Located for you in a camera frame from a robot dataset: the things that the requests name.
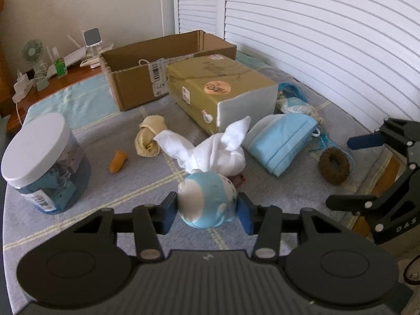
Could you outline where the gold tissue pack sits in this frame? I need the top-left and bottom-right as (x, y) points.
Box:
(166, 54), (280, 136)

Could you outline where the orange finger cot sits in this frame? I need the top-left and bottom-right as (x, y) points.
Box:
(109, 150), (129, 174)

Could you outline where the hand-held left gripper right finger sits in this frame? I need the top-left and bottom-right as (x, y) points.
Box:
(236, 192), (338, 260)

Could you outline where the grey plaid bedsheet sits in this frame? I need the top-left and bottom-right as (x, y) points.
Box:
(0, 72), (409, 306)

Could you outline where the beige cloth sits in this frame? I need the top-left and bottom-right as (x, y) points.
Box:
(134, 115), (165, 158)

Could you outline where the light blue towel blanket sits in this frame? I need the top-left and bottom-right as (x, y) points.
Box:
(25, 51), (297, 132)

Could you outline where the stack of blue face masks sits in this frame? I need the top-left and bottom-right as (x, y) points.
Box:
(244, 114), (321, 177)

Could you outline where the white power strip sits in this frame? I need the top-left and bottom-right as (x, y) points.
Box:
(12, 81), (35, 103)

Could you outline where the white phone stand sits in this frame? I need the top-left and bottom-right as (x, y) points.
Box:
(83, 28), (101, 58)

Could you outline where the wooden nightstand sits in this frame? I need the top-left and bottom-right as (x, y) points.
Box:
(7, 57), (109, 132)

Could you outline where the spray bottle with green label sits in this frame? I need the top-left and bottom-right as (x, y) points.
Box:
(51, 46), (67, 78)

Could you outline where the white louvered door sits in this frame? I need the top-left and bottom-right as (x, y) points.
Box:
(173, 0), (228, 39)
(224, 0), (420, 132)

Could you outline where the white router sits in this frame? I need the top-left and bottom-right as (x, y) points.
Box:
(47, 34), (114, 77)

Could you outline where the white charger plug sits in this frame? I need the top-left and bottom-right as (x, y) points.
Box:
(14, 69), (29, 88)

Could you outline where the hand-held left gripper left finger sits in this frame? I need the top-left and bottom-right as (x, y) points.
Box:
(70, 191), (180, 260)

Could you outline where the small green desk fan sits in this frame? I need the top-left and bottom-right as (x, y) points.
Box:
(21, 38), (50, 91)

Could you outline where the white power cable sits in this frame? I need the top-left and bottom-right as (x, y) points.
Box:
(13, 100), (26, 127)

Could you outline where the white towel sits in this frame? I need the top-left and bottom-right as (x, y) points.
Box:
(154, 116), (252, 176)

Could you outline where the clear jar with white lid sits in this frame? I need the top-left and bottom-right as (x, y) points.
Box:
(1, 112), (93, 216)

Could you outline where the wooden headboard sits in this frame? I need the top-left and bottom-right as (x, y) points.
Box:
(0, 0), (11, 119)

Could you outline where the light blue patterned pouch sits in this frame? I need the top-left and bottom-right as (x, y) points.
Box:
(275, 97), (324, 125)

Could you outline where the cardboard box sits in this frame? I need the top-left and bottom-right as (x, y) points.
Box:
(99, 29), (238, 112)

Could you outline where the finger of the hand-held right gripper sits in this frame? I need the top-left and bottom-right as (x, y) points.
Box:
(325, 170), (419, 219)
(347, 117), (416, 151)

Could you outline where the blue and white plush toy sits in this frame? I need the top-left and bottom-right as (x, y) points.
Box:
(177, 169), (239, 229)

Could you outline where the brown hair scrunchie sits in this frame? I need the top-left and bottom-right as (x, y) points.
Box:
(318, 147), (351, 185)

